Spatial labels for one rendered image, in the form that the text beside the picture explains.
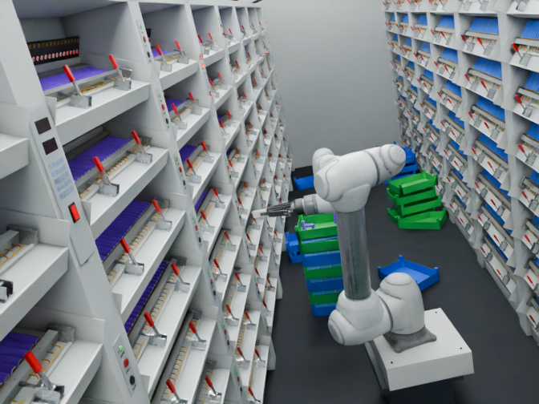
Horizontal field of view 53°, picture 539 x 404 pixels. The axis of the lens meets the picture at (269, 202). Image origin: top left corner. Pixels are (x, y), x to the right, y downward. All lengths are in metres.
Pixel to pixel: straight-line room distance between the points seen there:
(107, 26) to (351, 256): 1.09
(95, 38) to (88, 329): 0.87
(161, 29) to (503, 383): 2.03
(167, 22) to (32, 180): 1.42
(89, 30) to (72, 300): 0.85
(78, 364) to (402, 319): 1.42
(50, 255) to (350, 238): 1.17
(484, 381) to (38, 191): 2.05
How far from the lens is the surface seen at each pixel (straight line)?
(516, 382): 2.57
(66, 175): 1.02
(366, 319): 2.06
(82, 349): 1.06
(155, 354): 1.35
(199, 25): 2.98
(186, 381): 1.57
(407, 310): 2.17
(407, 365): 2.18
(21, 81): 0.99
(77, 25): 1.66
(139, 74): 1.60
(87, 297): 1.04
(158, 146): 1.63
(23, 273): 0.92
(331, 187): 1.76
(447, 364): 2.23
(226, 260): 2.20
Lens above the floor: 1.62
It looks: 18 degrees down
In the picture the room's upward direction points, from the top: 13 degrees counter-clockwise
